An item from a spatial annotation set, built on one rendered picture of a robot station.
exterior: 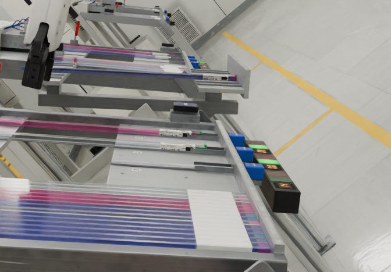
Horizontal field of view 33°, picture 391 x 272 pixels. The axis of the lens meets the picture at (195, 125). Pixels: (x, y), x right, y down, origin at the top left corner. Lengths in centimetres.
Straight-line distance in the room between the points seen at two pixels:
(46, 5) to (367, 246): 138
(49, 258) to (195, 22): 812
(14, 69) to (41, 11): 106
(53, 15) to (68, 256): 50
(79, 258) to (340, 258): 156
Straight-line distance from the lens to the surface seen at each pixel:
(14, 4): 574
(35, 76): 109
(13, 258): 70
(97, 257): 69
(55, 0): 109
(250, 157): 116
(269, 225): 77
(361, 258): 211
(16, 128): 126
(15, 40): 246
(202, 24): 876
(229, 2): 878
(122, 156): 109
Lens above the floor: 102
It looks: 12 degrees down
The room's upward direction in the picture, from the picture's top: 40 degrees counter-clockwise
